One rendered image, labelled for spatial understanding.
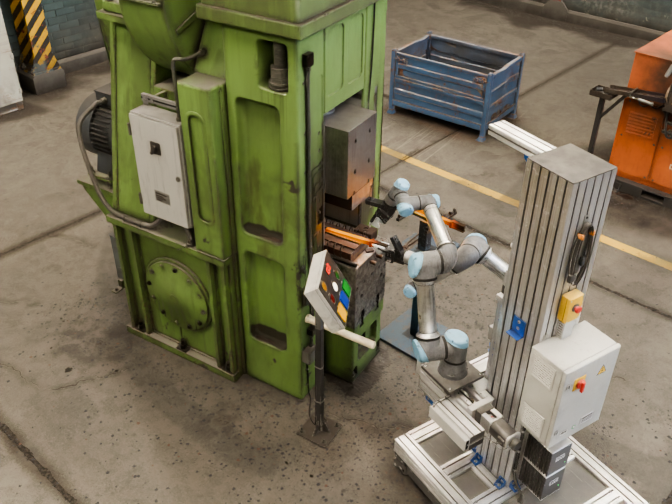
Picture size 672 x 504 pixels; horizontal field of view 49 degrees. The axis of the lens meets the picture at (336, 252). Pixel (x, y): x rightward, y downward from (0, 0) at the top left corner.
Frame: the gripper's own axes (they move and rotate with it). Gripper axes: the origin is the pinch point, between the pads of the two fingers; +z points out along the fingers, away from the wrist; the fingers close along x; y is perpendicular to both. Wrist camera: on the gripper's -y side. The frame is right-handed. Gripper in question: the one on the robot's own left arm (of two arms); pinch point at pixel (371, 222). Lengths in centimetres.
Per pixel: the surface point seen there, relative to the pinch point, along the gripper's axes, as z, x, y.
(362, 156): -21.7, 12.0, -26.0
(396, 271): 130, 122, 20
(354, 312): 61, -2, 22
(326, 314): 15, -57, 16
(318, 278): 5, -51, 2
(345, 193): -7.1, -3.1, -19.9
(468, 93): 114, 373, -49
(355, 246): 29.6, 9.0, -1.1
